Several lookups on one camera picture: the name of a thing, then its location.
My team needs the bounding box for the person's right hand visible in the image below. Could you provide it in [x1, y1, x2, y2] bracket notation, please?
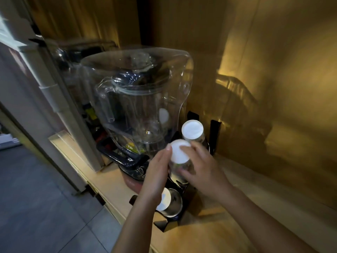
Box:
[179, 141, 235, 201]

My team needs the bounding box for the person's left hand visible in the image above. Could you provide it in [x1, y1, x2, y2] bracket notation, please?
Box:
[138, 144, 173, 206]

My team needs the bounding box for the glass jar with white lid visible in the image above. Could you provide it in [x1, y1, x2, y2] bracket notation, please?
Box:
[168, 139, 196, 184]
[181, 119, 206, 144]
[155, 187, 184, 218]

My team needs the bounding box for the person's right forearm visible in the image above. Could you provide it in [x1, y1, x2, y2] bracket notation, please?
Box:
[220, 187, 320, 253]

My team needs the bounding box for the person's left forearm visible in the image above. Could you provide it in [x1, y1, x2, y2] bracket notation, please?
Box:
[112, 195, 162, 253]

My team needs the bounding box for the black blender base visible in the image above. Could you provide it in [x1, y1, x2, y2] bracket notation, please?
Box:
[96, 136, 158, 195]

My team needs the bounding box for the black jar rack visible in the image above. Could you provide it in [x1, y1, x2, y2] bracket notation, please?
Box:
[129, 111, 222, 233]

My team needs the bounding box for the clear blender jug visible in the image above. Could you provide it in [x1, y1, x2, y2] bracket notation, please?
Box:
[95, 72, 183, 154]

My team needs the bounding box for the black blender jug lid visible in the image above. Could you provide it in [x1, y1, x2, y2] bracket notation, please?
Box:
[112, 66, 172, 90]

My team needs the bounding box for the clear blender sound cover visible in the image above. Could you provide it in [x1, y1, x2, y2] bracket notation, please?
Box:
[80, 46, 194, 157]

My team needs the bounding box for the dark cluttered appliance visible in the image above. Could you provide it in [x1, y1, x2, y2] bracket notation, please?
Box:
[43, 39, 119, 135]

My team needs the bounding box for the white door frame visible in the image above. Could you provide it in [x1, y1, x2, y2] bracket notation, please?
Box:
[0, 0, 105, 193]

